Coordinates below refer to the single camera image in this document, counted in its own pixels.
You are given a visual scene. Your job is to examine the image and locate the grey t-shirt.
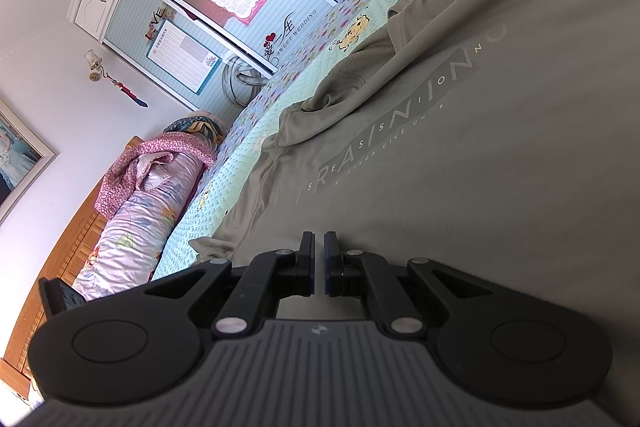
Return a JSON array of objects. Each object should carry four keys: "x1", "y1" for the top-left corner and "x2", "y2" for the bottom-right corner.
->
[{"x1": 192, "y1": 0, "x2": 639, "y2": 425}]

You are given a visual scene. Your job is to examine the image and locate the wooden headboard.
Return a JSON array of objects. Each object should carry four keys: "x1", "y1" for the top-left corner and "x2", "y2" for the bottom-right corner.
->
[{"x1": 0, "y1": 134, "x2": 147, "y2": 377}]

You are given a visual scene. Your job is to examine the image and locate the framed wedding photo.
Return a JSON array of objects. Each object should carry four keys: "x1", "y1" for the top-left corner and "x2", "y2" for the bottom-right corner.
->
[{"x1": 1, "y1": 101, "x2": 56, "y2": 222}]

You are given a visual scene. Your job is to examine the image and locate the pink fuzzy blanket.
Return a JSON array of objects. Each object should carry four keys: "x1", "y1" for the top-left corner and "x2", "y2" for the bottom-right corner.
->
[{"x1": 94, "y1": 131, "x2": 218, "y2": 219}]

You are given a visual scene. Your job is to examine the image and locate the colourful patterned pillow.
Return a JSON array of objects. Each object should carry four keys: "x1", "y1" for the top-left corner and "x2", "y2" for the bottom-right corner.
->
[{"x1": 164, "y1": 112, "x2": 227, "y2": 145}]

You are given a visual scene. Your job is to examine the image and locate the white standing fan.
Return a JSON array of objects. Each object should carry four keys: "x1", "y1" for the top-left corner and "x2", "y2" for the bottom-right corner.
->
[{"x1": 221, "y1": 56, "x2": 269, "y2": 108}]

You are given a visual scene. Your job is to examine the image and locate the floral bed sheet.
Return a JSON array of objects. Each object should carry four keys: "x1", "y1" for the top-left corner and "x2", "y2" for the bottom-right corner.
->
[{"x1": 216, "y1": 0, "x2": 371, "y2": 165}]

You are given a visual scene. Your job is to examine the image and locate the mint quilted bee bedspread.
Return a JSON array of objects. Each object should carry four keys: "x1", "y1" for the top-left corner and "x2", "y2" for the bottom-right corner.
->
[{"x1": 154, "y1": 0, "x2": 397, "y2": 277}]

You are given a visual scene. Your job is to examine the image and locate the hanging wall ornament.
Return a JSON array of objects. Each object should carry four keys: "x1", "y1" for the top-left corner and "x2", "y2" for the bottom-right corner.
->
[{"x1": 85, "y1": 50, "x2": 149, "y2": 108}]

